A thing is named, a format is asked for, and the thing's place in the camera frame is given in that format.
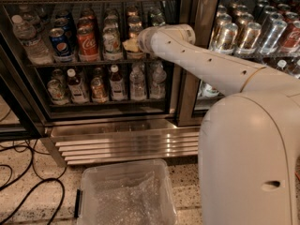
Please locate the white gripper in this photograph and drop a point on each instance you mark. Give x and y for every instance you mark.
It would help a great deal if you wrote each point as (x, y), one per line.
(142, 40)

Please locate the orange soda can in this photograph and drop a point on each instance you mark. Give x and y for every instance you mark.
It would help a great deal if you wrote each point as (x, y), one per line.
(133, 32)

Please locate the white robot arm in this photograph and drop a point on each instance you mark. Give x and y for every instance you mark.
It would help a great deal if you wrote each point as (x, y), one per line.
(249, 142)

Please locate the green white soda can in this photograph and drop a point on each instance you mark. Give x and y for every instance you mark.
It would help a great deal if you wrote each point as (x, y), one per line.
(112, 44)

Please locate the red Coca-Cola can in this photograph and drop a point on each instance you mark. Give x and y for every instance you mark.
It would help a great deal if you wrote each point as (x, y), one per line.
(88, 47)

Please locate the stainless steel fridge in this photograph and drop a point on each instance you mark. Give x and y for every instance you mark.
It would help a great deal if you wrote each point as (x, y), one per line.
(114, 130)

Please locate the blue Pepsi can front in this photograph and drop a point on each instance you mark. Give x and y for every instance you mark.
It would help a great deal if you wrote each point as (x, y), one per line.
(62, 49)

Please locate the gold silver can right door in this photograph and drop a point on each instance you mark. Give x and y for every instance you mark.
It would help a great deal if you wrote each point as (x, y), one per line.
(226, 38)

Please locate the clear water bottle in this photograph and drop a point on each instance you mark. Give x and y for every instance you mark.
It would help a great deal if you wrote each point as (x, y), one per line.
(157, 88)
(36, 50)
(137, 84)

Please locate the dark tea bottle white cap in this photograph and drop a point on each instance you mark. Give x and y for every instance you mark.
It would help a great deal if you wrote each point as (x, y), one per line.
(117, 83)

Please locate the clear water bottle lower right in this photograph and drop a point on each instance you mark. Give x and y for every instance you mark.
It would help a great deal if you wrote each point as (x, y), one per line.
(157, 88)

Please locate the amber juice bottle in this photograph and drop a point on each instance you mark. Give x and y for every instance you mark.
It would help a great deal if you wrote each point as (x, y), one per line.
(99, 93)

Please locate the brown tea bottle white label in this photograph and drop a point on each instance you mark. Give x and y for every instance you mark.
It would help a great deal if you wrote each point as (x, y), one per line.
(77, 87)

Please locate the green label bottle lower left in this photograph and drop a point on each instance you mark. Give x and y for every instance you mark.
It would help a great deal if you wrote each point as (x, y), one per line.
(58, 92)

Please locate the clear water bottle upper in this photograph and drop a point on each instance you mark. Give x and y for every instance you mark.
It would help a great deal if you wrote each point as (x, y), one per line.
(36, 50)

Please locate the clear plastic storage bin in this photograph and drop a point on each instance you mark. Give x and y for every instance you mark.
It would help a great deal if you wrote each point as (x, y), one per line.
(130, 193)

